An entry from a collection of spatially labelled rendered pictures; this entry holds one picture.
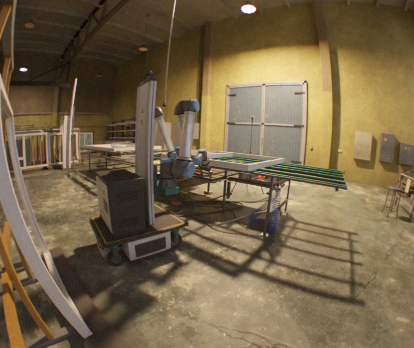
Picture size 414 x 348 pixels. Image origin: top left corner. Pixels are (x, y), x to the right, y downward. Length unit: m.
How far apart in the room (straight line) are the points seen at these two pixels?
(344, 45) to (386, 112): 3.29
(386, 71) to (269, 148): 6.51
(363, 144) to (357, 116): 1.15
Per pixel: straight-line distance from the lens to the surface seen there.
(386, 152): 8.64
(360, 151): 8.42
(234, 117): 9.72
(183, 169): 1.70
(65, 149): 8.20
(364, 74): 9.23
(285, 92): 9.00
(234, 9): 11.67
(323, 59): 8.93
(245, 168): 2.14
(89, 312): 1.56
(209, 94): 10.60
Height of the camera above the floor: 1.20
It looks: 11 degrees down
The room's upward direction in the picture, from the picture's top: 3 degrees clockwise
